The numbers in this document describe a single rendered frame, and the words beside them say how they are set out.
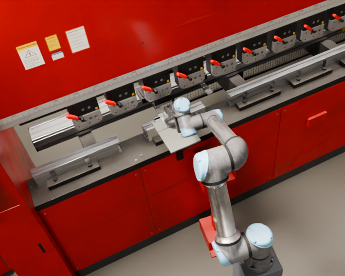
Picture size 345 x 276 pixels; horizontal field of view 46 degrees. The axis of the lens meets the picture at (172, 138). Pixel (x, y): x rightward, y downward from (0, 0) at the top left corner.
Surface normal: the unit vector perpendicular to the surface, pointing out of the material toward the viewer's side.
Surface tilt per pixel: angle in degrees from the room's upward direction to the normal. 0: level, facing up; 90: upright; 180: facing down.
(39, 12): 90
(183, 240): 0
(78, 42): 90
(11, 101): 90
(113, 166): 0
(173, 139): 0
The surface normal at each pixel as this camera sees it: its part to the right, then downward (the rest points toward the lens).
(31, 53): 0.43, 0.62
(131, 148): -0.11, -0.69
